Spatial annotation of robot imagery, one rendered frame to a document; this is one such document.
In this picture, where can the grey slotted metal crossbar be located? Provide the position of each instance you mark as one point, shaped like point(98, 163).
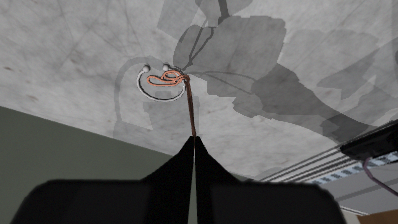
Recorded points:
point(317, 162)

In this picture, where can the brown thin cord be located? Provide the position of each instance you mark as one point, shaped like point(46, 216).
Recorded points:
point(189, 94)

